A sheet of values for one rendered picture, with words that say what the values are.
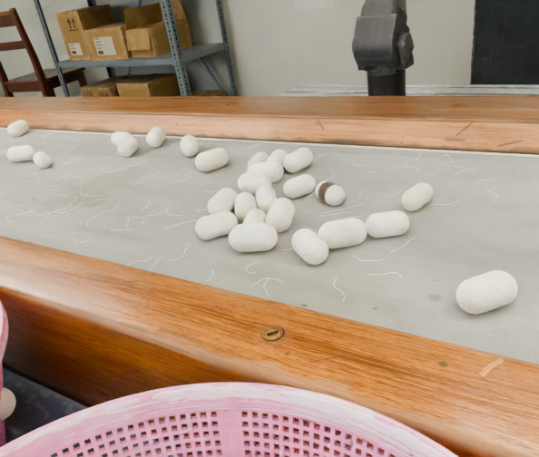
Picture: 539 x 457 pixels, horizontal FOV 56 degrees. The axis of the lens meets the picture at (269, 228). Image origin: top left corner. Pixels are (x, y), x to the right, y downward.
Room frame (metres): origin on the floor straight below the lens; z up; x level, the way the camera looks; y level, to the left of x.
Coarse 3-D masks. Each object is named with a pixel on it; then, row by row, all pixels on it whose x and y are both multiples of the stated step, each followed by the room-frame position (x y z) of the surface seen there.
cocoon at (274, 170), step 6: (264, 162) 0.46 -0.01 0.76; (270, 162) 0.46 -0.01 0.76; (276, 162) 0.46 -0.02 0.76; (252, 168) 0.46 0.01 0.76; (258, 168) 0.46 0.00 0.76; (264, 168) 0.46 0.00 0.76; (270, 168) 0.46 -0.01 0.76; (276, 168) 0.46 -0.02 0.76; (282, 168) 0.46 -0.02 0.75; (270, 174) 0.45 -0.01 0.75; (276, 174) 0.45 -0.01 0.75; (282, 174) 0.46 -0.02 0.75; (276, 180) 0.46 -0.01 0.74
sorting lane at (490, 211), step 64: (0, 128) 0.90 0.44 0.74; (0, 192) 0.56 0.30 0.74; (64, 192) 0.53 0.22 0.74; (128, 192) 0.50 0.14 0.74; (192, 192) 0.47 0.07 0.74; (384, 192) 0.40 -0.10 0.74; (448, 192) 0.38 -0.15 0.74; (512, 192) 0.36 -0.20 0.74; (128, 256) 0.36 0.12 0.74; (192, 256) 0.34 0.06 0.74; (256, 256) 0.33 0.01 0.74; (384, 256) 0.30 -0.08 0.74; (448, 256) 0.28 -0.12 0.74; (512, 256) 0.27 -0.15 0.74; (384, 320) 0.23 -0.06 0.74; (448, 320) 0.22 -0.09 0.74; (512, 320) 0.21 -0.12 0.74
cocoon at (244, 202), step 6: (246, 192) 0.40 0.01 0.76; (240, 198) 0.39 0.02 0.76; (246, 198) 0.39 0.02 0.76; (252, 198) 0.40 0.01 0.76; (234, 204) 0.40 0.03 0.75; (240, 204) 0.38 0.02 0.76; (246, 204) 0.38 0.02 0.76; (252, 204) 0.38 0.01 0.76; (240, 210) 0.38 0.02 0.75; (246, 210) 0.38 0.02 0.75; (240, 216) 0.38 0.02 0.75
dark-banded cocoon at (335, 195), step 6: (318, 186) 0.40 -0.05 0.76; (336, 186) 0.39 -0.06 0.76; (330, 192) 0.38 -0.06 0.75; (336, 192) 0.38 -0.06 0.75; (342, 192) 0.38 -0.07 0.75; (330, 198) 0.38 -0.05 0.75; (336, 198) 0.38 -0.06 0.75; (342, 198) 0.38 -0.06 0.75; (330, 204) 0.38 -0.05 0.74; (336, 204) 0.38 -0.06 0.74
